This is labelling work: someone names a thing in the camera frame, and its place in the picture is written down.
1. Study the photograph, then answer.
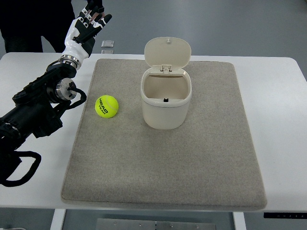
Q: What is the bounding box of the person in dark clothes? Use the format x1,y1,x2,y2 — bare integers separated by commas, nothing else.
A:
0,0,75,53

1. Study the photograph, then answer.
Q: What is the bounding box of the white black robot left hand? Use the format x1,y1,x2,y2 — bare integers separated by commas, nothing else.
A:
62,0,112,61

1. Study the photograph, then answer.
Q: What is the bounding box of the beige lidded plastic bin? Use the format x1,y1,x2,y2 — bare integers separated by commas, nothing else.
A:
141,37,192,129

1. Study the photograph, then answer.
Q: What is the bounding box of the grey metal base plate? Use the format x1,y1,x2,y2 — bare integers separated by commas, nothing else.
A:
95,218,216,230

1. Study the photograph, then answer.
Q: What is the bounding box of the silver floor socket plate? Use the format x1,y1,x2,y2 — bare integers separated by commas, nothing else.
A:
101,40,114,48

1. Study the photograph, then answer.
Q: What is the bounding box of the beige felt mat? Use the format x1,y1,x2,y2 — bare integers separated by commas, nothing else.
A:
61,59,267,211

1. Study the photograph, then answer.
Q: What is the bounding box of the black desk control panel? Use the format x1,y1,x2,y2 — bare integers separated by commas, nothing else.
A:
263,212,307,219

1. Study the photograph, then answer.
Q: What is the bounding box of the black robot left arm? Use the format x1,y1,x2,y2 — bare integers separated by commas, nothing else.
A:
0,55,87,187

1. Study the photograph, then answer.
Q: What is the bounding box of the yellow tennis ball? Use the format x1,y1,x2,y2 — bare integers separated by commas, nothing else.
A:
94,95,119,118

